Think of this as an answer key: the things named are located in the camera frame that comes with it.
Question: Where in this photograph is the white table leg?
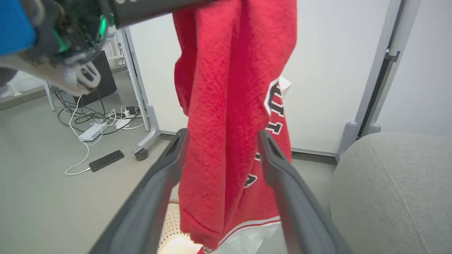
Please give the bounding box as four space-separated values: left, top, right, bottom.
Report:
42 80 57 112

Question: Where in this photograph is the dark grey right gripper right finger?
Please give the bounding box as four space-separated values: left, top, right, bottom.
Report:
257 130 353 254

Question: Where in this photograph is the grey fabric sofa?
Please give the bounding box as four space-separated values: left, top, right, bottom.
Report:
330 132 452 254

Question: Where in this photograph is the black box cabinet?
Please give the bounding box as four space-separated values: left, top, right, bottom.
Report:
76 51 117 106

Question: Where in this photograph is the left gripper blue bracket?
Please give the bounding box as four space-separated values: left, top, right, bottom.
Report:
0 0 219 67

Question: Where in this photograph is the black floor cable tangle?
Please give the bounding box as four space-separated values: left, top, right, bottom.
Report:
56 88 142 137

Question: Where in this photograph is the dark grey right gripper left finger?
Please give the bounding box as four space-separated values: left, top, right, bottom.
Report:
88 128 190 254

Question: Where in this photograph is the black smartphone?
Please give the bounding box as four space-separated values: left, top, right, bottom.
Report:
89 150 125 173

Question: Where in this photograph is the red white sports jersey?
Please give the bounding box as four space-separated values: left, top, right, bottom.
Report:
172 0 298 254

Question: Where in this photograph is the cream perforated laundry basket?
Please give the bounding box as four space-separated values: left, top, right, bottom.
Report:
157 199 203 254

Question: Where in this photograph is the white power strip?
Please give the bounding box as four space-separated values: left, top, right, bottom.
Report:
78 123 108 142

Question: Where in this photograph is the white partition panel grey frame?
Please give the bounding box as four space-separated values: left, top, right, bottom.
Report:
358 0 452 139
120 0 405 162

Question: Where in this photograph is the white phone charging cable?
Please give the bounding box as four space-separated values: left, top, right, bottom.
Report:
65 95 93 176

